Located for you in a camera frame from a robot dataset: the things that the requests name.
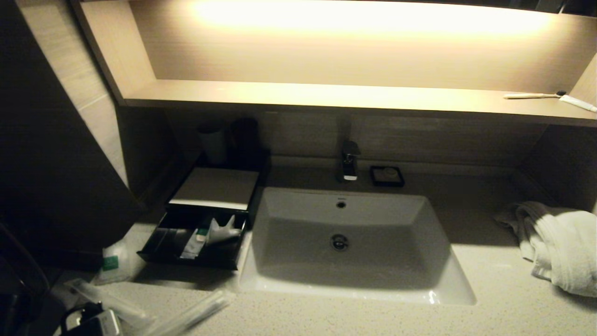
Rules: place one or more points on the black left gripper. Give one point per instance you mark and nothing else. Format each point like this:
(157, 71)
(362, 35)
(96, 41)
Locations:
(79, 322)

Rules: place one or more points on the long plain white packet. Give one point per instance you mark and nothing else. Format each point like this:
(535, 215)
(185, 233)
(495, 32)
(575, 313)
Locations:
(191, 313)

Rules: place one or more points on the puffy white pouch packet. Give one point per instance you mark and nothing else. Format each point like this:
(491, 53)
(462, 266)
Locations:
(224, 233)

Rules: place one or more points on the dark brown cup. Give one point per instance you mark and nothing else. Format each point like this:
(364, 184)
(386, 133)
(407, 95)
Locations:
(244, 140)

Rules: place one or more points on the black and orange left arm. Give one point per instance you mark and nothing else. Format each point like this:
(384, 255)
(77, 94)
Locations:
(18, 303)

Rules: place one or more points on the packaged toothbrush with green label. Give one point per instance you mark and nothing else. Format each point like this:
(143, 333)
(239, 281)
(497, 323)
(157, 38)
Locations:
(116, 303)

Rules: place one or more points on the square sachet with green label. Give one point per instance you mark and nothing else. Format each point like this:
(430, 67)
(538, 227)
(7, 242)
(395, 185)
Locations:
(112, 266)

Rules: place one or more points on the small white tube green cap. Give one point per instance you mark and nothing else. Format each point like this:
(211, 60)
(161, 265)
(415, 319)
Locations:
(192, 246)

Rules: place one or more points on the pale grey cup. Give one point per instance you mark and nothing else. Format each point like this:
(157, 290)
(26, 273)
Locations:
(213, 142)

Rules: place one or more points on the chrome sink drain plug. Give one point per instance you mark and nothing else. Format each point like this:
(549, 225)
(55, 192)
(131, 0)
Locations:
(340, 242)

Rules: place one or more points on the white ceramic sink basin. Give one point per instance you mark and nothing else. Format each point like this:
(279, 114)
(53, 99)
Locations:
(354, 252)

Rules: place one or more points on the chrome faucet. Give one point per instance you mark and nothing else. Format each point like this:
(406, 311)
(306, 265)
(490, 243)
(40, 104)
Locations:
(349, 163)

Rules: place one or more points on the black soap dish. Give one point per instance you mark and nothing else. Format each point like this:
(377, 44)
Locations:
(387, 176)

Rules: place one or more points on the warm LED light strip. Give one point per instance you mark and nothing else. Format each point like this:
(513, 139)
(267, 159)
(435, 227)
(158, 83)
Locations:
(373, 16)

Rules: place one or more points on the white terry towel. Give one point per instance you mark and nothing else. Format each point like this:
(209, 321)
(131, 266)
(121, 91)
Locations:
(564, 247)

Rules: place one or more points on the white toothbrush black head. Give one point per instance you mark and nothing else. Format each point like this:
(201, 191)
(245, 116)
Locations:
(531, 95)

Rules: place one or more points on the white toothpaste tube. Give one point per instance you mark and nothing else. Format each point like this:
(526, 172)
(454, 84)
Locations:
(578, 102)

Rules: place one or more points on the wooden wall shelf niche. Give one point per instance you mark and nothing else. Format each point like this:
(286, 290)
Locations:
(326, 95)

